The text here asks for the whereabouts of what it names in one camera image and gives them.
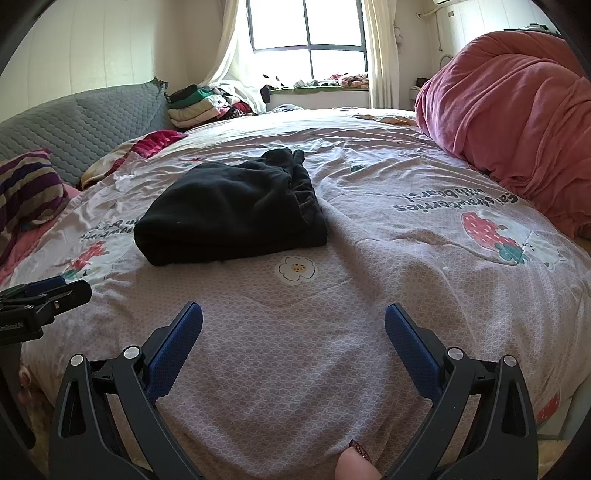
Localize black sweater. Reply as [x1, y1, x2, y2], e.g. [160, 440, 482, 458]
[134, 148, 329, 267]

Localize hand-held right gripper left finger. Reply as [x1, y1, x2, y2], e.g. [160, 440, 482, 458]
[48, 301, 204, 480]

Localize grey quilted headboard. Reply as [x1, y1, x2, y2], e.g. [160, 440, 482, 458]
[0, 78, 176, 185]

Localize person's left hand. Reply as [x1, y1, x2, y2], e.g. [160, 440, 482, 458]
[17, 364, 34, 400]

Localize purple striped pillow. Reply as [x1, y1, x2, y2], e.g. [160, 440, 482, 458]
[0, 148, 68, 264]

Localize printed pale pink quilt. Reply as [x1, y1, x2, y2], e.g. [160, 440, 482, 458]
[0, 107, 591, 480]

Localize green window sill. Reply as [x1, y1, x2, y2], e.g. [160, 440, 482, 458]
[268, 87, 370, 95]

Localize white pleated curtain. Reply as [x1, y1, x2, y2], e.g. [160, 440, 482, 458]
[362, 0, 400, 109]

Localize window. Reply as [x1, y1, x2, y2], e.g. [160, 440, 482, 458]
[247, 0, 369, 79]

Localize white sheer curtain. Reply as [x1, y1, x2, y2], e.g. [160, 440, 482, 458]
[203, 0, 269, 114]

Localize clothes on window sill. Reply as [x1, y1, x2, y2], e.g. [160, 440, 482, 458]
[261, 71, 370, 89]

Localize rolled pink duvet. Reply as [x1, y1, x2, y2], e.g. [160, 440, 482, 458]
[414, 31, 591, 241]

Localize person's right hand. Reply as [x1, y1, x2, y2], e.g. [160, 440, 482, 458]
[335, 439, 383, 480]

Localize pile of folded clothes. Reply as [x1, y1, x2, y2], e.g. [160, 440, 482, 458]
[166, 84, 257, 129]

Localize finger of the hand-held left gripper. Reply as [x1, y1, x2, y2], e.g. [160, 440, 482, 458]
[28, 279, 93, 326]
[0, 276, 66, 305]

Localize red floral blanket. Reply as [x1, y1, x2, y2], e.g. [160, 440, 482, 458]
[81, 130, 188, 190]

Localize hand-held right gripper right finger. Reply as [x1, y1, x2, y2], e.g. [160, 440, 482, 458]
[385, 302, 540, 480]

